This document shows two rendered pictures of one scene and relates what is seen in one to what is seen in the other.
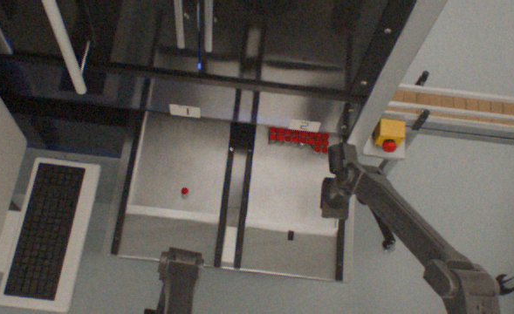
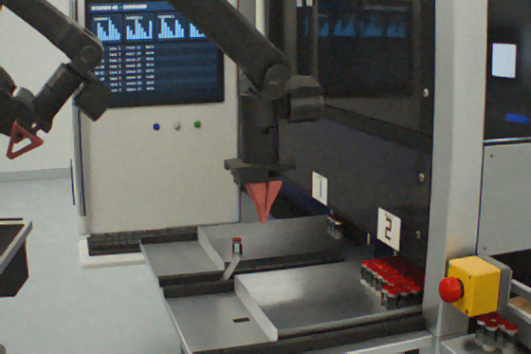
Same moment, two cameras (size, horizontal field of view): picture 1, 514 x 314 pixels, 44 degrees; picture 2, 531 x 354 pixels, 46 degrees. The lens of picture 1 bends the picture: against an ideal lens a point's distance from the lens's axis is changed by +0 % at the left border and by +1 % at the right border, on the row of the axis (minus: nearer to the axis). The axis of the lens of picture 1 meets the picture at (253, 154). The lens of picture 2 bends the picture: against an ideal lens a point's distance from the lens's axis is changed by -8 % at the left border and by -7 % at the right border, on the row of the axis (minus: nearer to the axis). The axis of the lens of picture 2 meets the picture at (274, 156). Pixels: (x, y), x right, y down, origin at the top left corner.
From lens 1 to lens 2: 1.74 m
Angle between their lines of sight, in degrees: 74
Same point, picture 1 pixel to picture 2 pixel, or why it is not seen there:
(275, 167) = (334, 291)
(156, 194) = (225, 247)
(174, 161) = (274, 247)
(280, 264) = (190, 320)
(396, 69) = (444, 44)
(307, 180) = (338, 313)
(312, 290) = not seen: outside the picture
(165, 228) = (189, 257)
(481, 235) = not seen: outside the picture
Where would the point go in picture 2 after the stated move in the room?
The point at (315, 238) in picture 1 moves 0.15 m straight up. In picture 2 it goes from (252, 336) to (250, 253)
